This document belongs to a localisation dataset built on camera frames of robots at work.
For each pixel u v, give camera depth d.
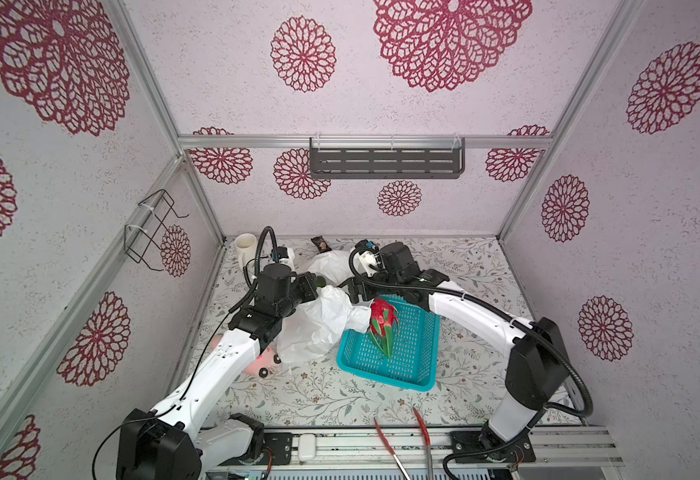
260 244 0.57
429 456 0.73
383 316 0.88
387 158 0.96
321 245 1.17
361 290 0.71
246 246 1.07
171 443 0.38
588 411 0.40
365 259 0.74
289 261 0.70
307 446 0.75
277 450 0.73
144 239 0.76
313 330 0.79
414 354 0.90
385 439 0.78
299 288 0.69
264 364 0.82
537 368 0.45
